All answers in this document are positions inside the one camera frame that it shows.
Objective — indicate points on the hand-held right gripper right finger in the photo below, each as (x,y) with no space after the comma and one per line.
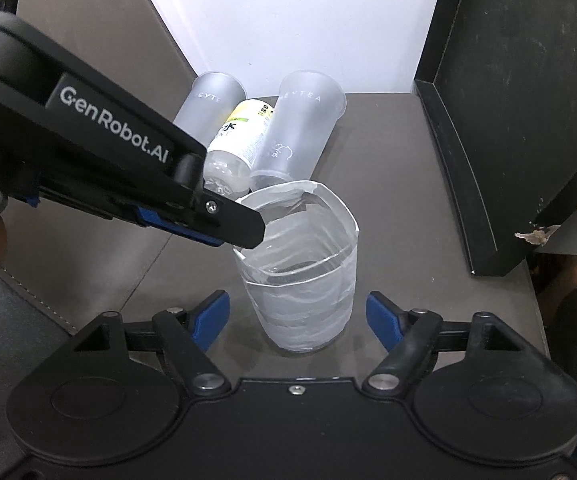
(382,317)

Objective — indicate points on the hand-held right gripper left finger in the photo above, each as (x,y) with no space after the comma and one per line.
(213,316)

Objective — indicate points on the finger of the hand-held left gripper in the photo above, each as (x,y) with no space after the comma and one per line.
(233,225)

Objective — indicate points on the frosted plastic cup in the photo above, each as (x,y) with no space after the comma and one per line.
(293,130)
(208,105)

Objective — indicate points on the clear container with white liner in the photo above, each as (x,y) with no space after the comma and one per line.
(303,310)

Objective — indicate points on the clear bottle with yellow label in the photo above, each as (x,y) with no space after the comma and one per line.
(238,135)

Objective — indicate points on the torn paper scrap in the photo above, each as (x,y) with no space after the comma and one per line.
(535,233)

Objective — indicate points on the grey stitched leather mat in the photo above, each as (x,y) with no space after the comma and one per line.
(13,345)

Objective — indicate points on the white board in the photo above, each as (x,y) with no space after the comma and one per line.
(293,10)

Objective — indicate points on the black box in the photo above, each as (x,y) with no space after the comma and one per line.
(508,110)

